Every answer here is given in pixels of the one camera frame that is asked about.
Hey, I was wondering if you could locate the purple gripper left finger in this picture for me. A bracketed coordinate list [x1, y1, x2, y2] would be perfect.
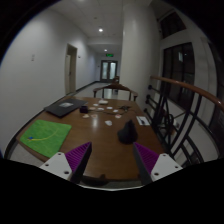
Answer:
[41, 142, 92, 184]

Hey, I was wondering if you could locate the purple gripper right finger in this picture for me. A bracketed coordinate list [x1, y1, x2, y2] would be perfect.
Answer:
[133, 142, 182, 185]

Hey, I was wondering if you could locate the green mouse pad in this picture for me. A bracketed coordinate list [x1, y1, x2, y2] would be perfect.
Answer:
[20, 120, 72, 158]

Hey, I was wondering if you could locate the black computer mouse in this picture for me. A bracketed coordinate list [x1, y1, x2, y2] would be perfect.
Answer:
[117, 120, 138, 144]

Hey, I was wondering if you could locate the white small item near mouse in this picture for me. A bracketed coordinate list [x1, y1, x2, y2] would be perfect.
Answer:
[105, 120, 112, 126]

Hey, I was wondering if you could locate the white paper card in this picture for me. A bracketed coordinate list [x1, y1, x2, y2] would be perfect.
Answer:
[136, 116, 150, 126]

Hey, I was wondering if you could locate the small dark box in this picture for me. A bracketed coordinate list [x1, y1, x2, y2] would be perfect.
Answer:
[80, 106, 88, 113]

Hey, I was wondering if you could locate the black closed laptop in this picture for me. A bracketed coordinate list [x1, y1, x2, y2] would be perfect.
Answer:
[45, 98, 86, 118]

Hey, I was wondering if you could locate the wooden chair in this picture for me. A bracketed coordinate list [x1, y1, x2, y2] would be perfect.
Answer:
[93, 83, 138, 102]

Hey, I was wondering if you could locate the double glass door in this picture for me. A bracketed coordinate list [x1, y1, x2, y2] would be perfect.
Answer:
[100, 60, 117, 82]

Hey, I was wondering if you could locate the side wooden door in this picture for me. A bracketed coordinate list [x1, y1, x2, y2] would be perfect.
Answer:
[65, 44, 77, 94]

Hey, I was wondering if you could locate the dark window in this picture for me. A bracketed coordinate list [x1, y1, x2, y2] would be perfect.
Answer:
[162, 43, 195, 109]

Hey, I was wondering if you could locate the black cable bundle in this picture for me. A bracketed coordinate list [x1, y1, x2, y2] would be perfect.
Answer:
[117, 105, 133, 112]

